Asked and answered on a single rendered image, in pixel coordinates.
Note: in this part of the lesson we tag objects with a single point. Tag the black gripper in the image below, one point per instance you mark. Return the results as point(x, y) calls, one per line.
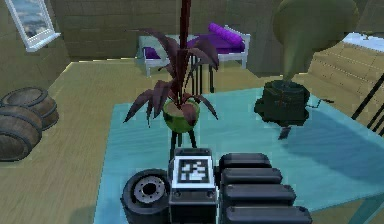
point(146, 191)

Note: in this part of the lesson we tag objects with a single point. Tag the white sofa with purple cushions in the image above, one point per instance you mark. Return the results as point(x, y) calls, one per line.
point(230, 50)

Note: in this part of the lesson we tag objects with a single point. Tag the maroon plant in green pot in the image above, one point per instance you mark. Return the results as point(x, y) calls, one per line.
point(180, 115)

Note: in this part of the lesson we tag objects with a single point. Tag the brown wooden barrel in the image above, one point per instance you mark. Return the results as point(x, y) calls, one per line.
point(33, 101)
point(16, 133)

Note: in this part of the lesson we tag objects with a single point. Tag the white framed window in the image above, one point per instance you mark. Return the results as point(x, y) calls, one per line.
point(366, 41)
point(33, 20)

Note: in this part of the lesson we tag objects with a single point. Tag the black round pot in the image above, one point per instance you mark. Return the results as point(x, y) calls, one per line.
point(283, 103)

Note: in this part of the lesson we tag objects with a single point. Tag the purple bolster pillow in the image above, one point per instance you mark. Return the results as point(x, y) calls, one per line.
point(226, 34)

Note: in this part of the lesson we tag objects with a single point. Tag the pale blue glass table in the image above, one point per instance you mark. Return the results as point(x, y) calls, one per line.
point(240, 146)

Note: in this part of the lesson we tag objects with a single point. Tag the black chair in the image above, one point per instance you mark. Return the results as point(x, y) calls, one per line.
point(202, 75)
point(370, 103)

